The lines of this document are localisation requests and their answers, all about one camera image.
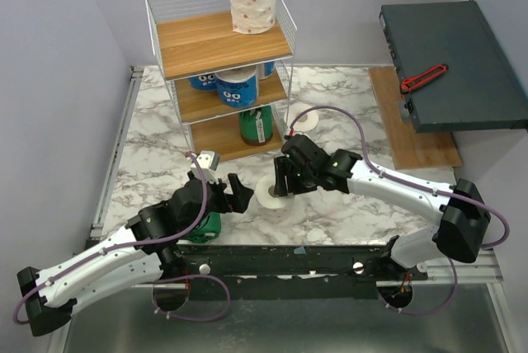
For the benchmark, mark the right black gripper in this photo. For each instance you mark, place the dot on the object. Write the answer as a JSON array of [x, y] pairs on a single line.
[[286, 176]]

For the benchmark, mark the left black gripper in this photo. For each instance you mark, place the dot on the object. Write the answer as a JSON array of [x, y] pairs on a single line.
[[237, 202]]

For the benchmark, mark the pink dotted paper roll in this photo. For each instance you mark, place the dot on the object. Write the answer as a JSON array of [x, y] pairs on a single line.
[[264, 196]]

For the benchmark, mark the brown paper roll green base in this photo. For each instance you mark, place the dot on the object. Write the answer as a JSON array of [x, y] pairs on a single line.
[[255, 125]]

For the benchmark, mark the blue-bottom paper roll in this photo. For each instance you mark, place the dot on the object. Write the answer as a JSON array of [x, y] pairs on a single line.
[[238, 87]]

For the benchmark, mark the white wire wooden shelf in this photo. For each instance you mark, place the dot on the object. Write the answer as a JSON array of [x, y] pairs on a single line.
[[195, 37]]

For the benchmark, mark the blue cartoon-face paper roll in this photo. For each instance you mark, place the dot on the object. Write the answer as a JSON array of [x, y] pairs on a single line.
[[204, 82]]

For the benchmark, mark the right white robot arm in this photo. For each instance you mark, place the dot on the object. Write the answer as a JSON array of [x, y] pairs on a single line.
[[457, 220]]

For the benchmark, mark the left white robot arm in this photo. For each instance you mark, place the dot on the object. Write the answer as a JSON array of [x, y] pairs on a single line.
[[144, 250]]

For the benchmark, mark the green wrapped brown paper roll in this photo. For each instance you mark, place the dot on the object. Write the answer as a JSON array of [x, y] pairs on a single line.
[[208, 230]]

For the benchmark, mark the plain white bottom paper roll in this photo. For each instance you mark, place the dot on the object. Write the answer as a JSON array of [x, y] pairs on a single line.
[[306, 124]]

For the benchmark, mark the wooden board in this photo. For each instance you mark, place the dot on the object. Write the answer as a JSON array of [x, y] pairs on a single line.
[[409, 149]]

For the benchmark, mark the red black utility knife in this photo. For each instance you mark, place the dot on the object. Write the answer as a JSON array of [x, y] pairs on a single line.
[[412, 84]]

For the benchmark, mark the dark grey flat metal box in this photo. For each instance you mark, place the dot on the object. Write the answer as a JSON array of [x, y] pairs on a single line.
[[480, 89]]

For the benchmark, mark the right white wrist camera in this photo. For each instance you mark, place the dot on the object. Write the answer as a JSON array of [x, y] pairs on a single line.
[[289, 135]]

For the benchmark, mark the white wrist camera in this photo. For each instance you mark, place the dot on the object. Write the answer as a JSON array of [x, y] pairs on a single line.
[[209, 161], [289, 135]]

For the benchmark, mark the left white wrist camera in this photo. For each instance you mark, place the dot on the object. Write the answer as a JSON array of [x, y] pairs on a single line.
[[209, 161]]

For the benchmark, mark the black metal base rail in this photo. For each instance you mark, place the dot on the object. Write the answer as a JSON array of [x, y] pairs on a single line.
[[291, 272]]

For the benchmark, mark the aluminium frame rail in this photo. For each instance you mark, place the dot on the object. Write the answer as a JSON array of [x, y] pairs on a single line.
[[92, 154]]

